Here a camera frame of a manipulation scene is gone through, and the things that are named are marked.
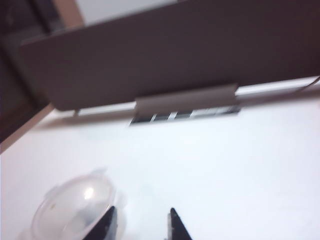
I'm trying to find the grey cable on desk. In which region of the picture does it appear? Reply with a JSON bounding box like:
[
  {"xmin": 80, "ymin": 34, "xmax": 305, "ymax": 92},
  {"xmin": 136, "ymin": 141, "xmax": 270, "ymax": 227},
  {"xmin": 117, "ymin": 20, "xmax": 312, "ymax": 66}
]
[{"xmin": 297, "ymin": 75, "xmax": 320, "ymax": 93}]

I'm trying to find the clear round plastic box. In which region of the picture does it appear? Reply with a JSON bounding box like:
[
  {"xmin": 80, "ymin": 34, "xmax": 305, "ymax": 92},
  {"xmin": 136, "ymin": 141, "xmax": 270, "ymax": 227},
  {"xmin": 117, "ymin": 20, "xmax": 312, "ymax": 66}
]
[{"xmin": 14, "ymin": 167, "xmax": 126, "ymax": 240}]

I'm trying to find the grey divider mounting bracket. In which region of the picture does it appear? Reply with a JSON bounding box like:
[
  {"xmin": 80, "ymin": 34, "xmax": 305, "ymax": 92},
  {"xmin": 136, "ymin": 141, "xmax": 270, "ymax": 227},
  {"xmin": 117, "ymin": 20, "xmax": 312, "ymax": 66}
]
[{"xmin": 134, "ymin": 83, "xmax": 239, "ymax": 118}]

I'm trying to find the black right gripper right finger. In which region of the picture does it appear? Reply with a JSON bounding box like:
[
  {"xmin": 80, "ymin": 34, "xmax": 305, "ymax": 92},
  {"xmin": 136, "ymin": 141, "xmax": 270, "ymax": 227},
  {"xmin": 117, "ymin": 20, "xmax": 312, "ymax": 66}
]
[{"xmin": 167, "ymin": 207, "xmax": 194, "ymax": 240}]

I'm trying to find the clear round box lid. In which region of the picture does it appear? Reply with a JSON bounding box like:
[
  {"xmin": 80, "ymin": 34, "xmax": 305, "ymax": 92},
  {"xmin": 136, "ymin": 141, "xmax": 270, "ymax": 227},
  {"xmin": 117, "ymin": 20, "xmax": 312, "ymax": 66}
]
[{"xmin": 31, "ymin": 167, "xmax": 126, "ymax": 240}]

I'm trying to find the gray desk divider panel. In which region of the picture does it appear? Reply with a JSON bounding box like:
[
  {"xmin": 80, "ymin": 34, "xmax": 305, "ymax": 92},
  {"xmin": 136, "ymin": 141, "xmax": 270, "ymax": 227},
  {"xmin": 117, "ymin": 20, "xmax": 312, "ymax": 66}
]
[{"xmin": 19, "ymin": 0, "xmax": 320, "ymax": 112}]

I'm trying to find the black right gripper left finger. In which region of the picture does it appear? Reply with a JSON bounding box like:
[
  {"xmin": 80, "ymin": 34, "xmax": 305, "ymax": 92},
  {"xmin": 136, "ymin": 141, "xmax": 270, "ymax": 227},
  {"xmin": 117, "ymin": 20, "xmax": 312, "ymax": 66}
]
[{"xmin": 81, "ymin": 205, "xmax": 118, "ymax": 240}]

